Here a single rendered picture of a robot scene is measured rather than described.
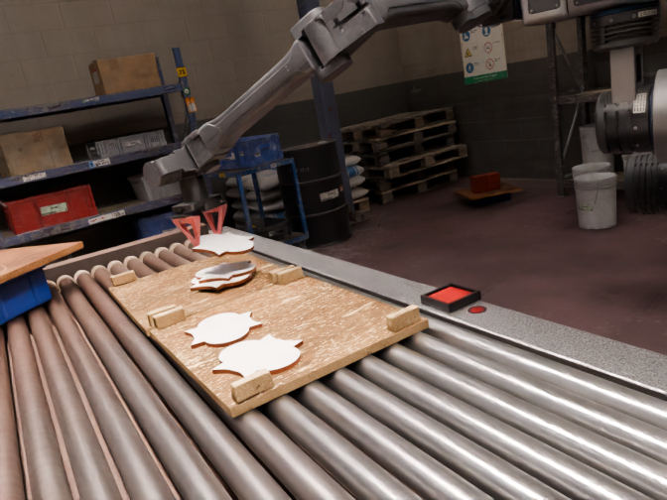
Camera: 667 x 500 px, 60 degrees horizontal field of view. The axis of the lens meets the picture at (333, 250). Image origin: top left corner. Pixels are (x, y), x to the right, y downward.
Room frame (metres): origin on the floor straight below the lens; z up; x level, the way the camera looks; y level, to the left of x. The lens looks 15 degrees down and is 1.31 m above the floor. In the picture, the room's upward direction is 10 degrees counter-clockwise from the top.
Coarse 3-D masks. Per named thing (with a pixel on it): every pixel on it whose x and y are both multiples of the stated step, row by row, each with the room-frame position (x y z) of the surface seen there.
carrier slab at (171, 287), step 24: (192, 264) 1.49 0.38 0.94; (216, 264) 1.45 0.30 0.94; (264, 264) 1.36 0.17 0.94; (120, 288) 1.39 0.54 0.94; (144, 288) 1.35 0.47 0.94; (168, 288) 1.31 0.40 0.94; (240, 288) 1.21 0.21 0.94; (264, 288) 1.18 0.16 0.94; (144, 312) 1.16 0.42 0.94; (192, 312) 1.10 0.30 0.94
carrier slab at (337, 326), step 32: (288, 288) 1.15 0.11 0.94; (320, 288) 1.11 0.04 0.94; (192, 320) 1.05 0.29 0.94; (256, 320) 0.99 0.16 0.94; (288, 320) 0.96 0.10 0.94; (320, 320) 0.94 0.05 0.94; (352, 320) 0.91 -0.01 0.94; (384, 320) 0.88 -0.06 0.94; (192, 352) 0.90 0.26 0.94; (320, 352) 0.81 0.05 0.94; (352, 352) 0.79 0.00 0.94; (224, 384) 0.76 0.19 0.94; (288, 384) 0.73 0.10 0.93
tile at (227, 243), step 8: (200, 240) 1.30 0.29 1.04; (208, 240) 1.30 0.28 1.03; (216, 240) 1.29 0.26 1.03; (224, 240) 1.29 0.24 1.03; (232, 240) 1.29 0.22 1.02; (240, 240) 1.29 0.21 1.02; (248, 240) 1.29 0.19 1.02; (200, 248) 1.25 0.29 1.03; (208, 248) 1.24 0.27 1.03; (216, 248) 1.24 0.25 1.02; (224, 248) 1.24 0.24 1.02; (232, 248) 1.24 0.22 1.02; (240, 248) 1.24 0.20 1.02; (248, 248) 1.24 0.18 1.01
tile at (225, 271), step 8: (224, 264) 1.34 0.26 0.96; (232, 264) 1.32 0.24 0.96; (240, 264) 1.31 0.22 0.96; (248, 264) 1.30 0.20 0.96; (200, 272) 1.30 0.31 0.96; (208, 272) 1.29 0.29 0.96; (216, 272) 1.28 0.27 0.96; (224, 272) 1.27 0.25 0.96; (232, 272) 1.25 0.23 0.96; (240, 272) 1.24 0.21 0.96; (248, 272) 1.25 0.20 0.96; (200, 280) 1.24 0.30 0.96; (208, 280) 1.24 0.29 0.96; (216, 280) 1.24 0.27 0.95; (224, 280) 1.23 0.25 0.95
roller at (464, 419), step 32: (160, 256) 1.78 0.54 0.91; (384, 384) 0.73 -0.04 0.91; (416, 384) 0.69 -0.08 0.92; (448, 416) 0.62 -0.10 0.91; (480, 416) 0.59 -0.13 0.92; (512, 448) 0.53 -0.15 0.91; (544, 448) 0.52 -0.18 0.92; (544, 480) 0.49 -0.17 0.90; (576, 480) 0.47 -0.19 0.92; (608, 480) 0.45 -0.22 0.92
